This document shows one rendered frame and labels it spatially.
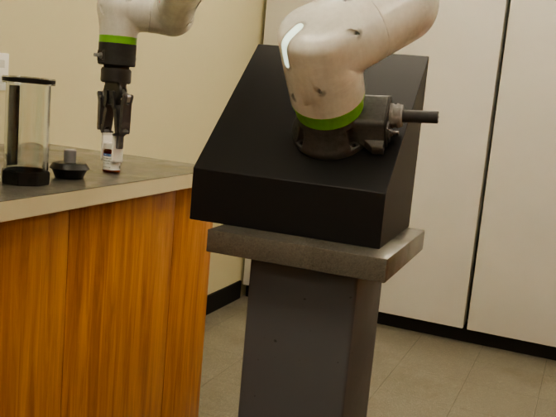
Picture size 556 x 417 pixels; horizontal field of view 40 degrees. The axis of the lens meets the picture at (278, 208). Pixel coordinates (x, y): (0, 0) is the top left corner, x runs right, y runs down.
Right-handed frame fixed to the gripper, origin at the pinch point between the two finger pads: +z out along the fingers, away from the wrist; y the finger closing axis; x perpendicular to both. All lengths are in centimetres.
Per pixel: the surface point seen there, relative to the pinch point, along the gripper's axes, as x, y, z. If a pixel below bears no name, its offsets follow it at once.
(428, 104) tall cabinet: 210, -56, -17
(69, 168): -17.5, 11.0, 3.3
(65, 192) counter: -26.0, 25.7, 6.2
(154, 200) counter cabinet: 8.9, 7.1, 12.5
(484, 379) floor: 190, 6, 100
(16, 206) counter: -39, 32, 8
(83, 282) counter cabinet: -16.8, 18.5, 28.4
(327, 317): -6, 83, 19
